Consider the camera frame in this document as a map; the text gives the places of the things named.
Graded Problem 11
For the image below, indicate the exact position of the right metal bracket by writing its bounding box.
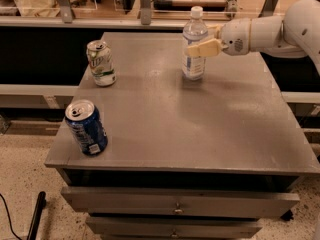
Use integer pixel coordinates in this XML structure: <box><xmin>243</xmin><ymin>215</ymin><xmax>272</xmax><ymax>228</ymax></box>
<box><xmin>259</xmin><ymin>0</ymin><xmax>279</xmax><ymax>17</ymax></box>

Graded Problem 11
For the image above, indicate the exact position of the lower grey drawer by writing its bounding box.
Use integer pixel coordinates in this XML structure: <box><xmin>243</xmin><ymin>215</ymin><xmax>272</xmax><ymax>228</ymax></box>
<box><xmin>86</xmin><ymin>217</ymin><xmax>261</xmax><ymax>240</ymax></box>

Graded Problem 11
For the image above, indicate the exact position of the grey drawer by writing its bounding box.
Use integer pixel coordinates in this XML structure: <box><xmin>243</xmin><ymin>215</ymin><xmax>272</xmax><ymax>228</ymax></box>
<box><xmin>86</xmin><ymin>217</ymin><xmax>261</xmax><ymax>240</ymax></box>
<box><xmin>61</xmin><ymin>187</ymin><xmax>299</xmax><ymax>219</ymax></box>

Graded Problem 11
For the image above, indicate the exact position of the metal bracket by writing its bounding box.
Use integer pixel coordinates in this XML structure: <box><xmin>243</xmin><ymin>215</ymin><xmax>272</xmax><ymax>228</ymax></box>
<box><xmin>57</xmin><ymin>0</ymin><xmax>74</xmax><ymax>23</ymax></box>
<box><xmin>259</xmin><ymin>0</ymin><xmax>279</xmax><ymax>17</ymax></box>
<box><xmin>140</xmin><ymin>0</ymin><xmax>152</xmax><ymax>25</ymax></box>

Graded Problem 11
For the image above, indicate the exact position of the left metal bracket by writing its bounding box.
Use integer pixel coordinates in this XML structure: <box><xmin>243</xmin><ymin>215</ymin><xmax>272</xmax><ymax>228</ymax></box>
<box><xmin>57</xmin><ymin>0</ymin><xmax>74</xmax><ymax>23</ymax></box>

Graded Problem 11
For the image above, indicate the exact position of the clear plastic water bottle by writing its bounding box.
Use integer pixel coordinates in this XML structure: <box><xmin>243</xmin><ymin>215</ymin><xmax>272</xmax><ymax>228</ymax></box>
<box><xmin>182</xmin><ymin>6</ymin><xmax>208</xmax><ymax>80</ymax></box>

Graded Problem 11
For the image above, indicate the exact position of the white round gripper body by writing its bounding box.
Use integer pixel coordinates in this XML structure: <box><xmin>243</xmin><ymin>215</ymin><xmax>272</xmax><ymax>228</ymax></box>
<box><xmin>220</xmin><ymin>18</ymin><xmax>251</xmax><ymax>56</ymax></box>

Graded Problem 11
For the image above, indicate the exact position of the upper grey drawer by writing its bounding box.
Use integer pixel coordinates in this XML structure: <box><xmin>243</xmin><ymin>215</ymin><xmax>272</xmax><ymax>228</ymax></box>
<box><xmin>61</xmin><ymin>187</ymin><xmax>299</xmax><ymax>219</ymax></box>

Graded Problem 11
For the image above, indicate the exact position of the green white 7up can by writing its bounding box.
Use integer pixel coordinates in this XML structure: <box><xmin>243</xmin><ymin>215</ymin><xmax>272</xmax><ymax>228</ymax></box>
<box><xmin>86</xmin><ymin>40</ymin><xmax>116</xmax><ymax>87</ymax></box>

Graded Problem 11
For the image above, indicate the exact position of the black cabinet caster wheel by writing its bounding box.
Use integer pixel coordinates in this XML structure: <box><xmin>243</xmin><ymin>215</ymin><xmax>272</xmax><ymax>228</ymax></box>
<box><xmin>281</xmin><ymin>210</ymin><xmax>294</xmax><ymax>221</ymax></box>

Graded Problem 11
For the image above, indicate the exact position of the middle metal bracket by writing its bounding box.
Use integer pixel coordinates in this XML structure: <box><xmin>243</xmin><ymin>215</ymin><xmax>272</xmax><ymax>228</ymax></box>
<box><xmin>140</xmin><ymin>0</ymin><xmax>152</xmax><ymax>25</ymax></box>

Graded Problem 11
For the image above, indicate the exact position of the black pole on floor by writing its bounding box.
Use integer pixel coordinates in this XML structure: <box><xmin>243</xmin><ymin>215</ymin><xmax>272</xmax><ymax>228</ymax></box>
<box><xmin>27</xmin><ymin>191</ymin><xmax>46</xmax><ymax>240</ymax></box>

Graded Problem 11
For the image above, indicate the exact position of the blue pepsi can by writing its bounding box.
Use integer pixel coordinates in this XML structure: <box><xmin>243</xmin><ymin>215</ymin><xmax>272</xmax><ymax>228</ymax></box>
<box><xmin>65</xmin><ymin>99</ymin><xmax>108</xmax><ymax>156</ymax></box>

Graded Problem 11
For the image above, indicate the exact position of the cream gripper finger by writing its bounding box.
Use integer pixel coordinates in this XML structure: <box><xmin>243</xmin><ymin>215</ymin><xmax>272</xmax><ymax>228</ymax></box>
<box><xmin>186</xmin><ymin>39</ymin><xmax>222</xmax><ymax>57</ymax></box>
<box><xmin>207</xmin><ymin>25</ymin><xmax>222</xmax><ymax>39</ymax></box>

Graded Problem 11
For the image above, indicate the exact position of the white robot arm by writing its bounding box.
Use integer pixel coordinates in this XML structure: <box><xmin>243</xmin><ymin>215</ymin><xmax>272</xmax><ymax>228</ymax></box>
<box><xmin>184</xmin><ymin>0</ymin><xmax>320</xmax><ymax>71</ymax></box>

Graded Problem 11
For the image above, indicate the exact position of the grey drawer cabinet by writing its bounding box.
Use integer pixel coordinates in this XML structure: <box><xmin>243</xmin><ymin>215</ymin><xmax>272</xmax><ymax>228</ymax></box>
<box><xmin>46</xmin><ymin>33</ymin><xmax>319</xmax><ymax>225</ymax></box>

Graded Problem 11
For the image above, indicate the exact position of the black cable on floor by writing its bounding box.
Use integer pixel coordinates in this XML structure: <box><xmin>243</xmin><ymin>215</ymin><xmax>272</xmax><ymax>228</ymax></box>
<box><xmin>0</xmin><ymin>193</ymin><xmax>22</xmax><ymax>240</ymax></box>

